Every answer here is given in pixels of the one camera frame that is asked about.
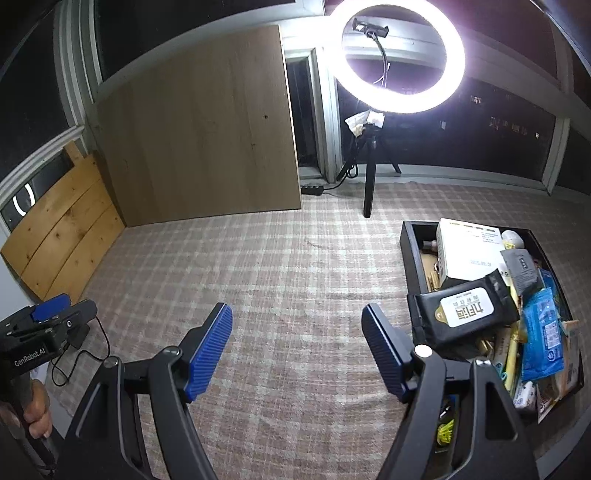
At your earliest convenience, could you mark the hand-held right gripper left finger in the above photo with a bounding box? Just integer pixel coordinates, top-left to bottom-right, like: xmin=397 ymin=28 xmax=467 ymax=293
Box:
xmin=65 ymin=302 xmax=234 ymax=480

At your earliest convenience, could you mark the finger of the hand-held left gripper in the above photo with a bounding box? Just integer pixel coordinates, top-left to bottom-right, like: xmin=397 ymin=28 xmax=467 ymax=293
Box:
xmin=59 ymin=299 xmax=99 ymax=340
xmin=30 ymin=295 xmax=72 ymax=324

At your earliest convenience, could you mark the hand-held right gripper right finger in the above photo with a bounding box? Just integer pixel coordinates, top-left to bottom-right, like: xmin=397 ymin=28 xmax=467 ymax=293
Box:
xmin=361 ymin=302 xmax=541 ymax=480

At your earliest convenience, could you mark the black wet wipes pack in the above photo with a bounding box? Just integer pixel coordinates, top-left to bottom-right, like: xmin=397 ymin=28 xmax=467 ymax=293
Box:
xmin=413 ymin=270 xmax=520 ymax=342

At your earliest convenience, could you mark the black container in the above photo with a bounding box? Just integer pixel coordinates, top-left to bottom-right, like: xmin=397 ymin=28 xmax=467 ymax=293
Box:
xmin=399 ymin=220 xmax=580 ymax=425

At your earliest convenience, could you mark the long yellow printed packet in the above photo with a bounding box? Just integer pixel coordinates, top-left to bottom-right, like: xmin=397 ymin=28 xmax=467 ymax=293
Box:
xmin=480 ymin=325 xmax=525 ymax=393

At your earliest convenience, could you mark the grey pouch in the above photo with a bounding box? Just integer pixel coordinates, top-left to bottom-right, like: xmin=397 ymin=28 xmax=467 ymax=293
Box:
xmin=501 ymin=249 xmax=546 ymax=296

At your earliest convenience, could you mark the blue wet wipe packet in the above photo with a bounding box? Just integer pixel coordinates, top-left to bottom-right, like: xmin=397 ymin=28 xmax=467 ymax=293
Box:
xmin=522 ymin=288 xmax=566 ymax=381

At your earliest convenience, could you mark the white gold snack sachet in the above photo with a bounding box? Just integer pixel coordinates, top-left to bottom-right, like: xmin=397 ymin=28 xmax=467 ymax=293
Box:
xmin=536 ymin=381 xmax=561 ymax=412

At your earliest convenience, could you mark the person's left hand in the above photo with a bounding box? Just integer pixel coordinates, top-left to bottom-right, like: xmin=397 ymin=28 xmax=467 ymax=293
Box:
xmin=21 ymin=379 xmax=54 ymax=439

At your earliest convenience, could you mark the black power adapter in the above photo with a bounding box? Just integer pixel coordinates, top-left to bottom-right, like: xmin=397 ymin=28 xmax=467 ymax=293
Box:
xmin=65 ymin=323 xmax=93 ymax=352

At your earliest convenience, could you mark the pine plank panel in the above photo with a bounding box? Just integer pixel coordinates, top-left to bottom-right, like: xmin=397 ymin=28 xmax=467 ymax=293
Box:
xmin=0 ymin=141 xmax=126 ymax=303

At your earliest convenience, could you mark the white cardboard box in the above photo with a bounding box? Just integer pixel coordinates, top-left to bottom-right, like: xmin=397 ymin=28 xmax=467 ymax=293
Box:
xmin=435 ymin=218 xmax=509 ymax=289

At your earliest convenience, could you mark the large light wooden board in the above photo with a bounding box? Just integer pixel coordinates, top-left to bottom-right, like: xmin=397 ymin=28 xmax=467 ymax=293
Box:
xmin=96 ymin=24 xmax=302 ymax=228

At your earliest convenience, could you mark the crumpled white tissue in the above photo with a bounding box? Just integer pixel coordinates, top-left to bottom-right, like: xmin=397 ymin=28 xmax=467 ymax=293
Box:
xmin=345 ymin=110 xmax=386 ymax=137

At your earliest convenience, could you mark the thin black floor cable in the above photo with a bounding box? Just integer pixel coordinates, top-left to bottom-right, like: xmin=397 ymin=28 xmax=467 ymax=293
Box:
xmin=48 ymin=318 xmax=114 ymax=386

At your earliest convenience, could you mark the white ring light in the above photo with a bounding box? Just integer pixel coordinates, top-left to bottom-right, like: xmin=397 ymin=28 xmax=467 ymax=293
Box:
xmin=330 ymin=0 xmax=466 ymax=114

